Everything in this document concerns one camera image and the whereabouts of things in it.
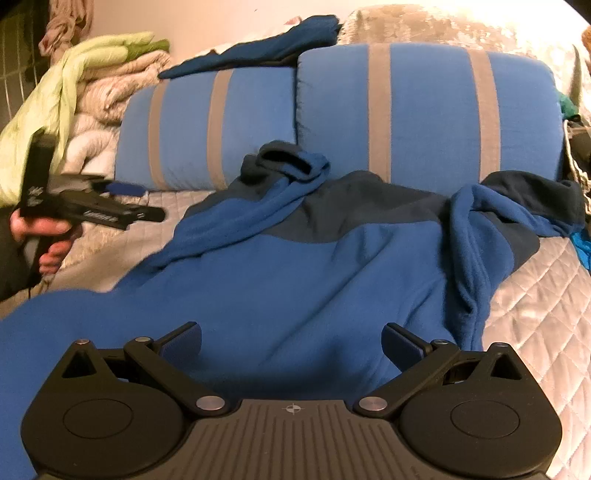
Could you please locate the teal cloth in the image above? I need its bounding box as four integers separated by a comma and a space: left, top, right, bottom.
570, 228, 591, 271

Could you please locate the large blue striped pillow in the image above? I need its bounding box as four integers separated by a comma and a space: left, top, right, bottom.
295, 44, 566, 185

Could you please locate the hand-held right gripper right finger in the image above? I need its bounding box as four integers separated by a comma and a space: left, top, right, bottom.
353, 322, 526, 419

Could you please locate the dark blue garment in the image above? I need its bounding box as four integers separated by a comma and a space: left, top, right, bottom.
158, 15, 342, 79

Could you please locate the blue fleece jacket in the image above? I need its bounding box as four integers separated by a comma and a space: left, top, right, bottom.
0, 141, 586, 480

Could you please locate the green cloth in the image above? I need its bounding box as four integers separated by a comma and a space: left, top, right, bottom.
556, 90, 580, 121

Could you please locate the beige hanging cloth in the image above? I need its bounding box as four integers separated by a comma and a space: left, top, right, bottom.
39, 0, 95, 56

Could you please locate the person's left hand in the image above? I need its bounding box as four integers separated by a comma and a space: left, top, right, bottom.
10, 210, 83, 276

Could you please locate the shiny beige velvet blanket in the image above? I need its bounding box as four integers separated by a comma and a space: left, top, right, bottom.
337, 4, 591, 109

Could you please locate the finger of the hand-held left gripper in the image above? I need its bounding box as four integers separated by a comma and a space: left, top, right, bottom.
127, 206, 166, 223
95, 180, 145, 197

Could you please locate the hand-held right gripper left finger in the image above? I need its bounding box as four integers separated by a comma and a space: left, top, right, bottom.
61, 322, 234, 419

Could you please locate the small blue striped pillow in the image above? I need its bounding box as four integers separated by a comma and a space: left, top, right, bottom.
115, 68, 298, 191

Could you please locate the light green blanket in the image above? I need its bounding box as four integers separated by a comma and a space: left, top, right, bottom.
0, 31, 171, 206

